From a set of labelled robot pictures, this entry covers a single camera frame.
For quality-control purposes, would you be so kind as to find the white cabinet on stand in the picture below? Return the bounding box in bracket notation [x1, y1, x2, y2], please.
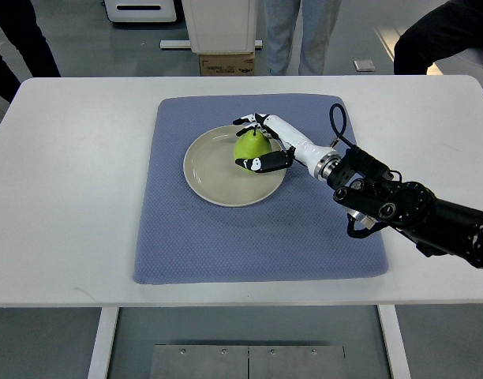
[159, 0, 263, 54]

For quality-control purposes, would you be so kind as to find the beige round plate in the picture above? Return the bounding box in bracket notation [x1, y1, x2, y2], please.
[183, 125, 286, 207]

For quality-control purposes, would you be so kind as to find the white table leg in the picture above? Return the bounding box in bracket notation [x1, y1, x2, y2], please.
[87, 307, 119, 379]
[376, 305, 411, 379]

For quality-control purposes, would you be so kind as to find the grey floor socket plate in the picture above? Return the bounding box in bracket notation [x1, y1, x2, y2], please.
[353, 59, 376, 73]

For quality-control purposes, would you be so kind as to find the green pear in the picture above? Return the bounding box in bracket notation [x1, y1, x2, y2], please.
[233, 129, 272, 169]

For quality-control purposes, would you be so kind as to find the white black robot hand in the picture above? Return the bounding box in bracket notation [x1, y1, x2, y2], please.
[233, 114, 341, 181]

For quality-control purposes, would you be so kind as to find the person in black clothes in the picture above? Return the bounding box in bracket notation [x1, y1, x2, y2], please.
[393, 1, 483, 75]

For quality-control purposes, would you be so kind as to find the cardboard box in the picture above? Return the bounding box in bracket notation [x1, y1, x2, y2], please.
[199, 52, 255, 77]

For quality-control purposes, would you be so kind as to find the black looped cable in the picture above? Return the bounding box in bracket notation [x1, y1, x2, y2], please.
[328, 103, 359, 150]

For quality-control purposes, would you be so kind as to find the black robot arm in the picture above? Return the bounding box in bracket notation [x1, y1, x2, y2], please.
[320, 146, 483, 269]

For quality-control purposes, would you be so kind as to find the white machine with slot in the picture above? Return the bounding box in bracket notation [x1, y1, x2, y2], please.
[103, 0, 178, 23]

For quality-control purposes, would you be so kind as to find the person in grey jeans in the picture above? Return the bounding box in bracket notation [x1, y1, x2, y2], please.
[263, 0, 342, 77]

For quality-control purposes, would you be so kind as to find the person in dark trousers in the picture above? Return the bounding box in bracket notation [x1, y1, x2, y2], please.
[0, 0, 61, 103]

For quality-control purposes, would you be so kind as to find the right white table leg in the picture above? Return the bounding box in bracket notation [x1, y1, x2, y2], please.
[376, 305, 411, 379]

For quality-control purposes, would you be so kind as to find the metal base plate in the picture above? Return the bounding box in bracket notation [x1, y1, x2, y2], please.
[150, 344, 347, 378]

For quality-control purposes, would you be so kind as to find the blue textured mat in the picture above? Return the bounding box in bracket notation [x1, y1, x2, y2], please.
[133, 93, 388, 284]

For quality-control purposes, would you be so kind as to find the left white table leg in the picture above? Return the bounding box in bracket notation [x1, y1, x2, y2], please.
[87, 307, 119, 379]

